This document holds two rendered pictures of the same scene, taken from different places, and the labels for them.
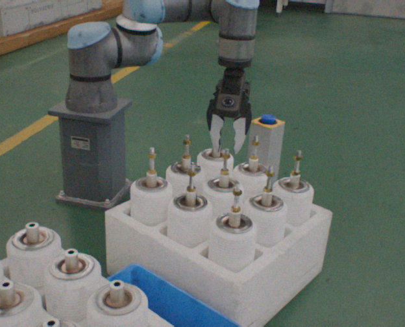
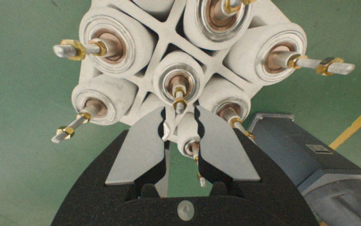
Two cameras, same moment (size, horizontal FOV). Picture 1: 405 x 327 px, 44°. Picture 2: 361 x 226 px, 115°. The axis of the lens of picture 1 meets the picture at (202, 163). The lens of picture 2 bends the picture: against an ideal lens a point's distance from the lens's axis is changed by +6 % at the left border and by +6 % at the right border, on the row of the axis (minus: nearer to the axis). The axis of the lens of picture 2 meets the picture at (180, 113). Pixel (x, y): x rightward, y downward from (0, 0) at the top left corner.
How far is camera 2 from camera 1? 102 cm
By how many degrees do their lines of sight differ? 34
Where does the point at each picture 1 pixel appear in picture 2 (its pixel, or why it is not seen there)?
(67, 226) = (285, 89)
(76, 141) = (323, 149)
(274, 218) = (90, 13)
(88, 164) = (294, 135)
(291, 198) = (91, 81)
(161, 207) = (251, 34)
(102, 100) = (338, 199)
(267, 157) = not seen: hidden behind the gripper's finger
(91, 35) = not seen: outside the picture
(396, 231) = (79, 134)
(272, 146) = not seen: hidden behind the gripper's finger
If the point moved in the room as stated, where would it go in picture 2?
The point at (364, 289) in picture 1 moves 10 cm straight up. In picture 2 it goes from (77, 70) to (52, 77)
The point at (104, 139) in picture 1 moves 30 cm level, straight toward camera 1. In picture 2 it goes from (299, 155) to (325, 54)
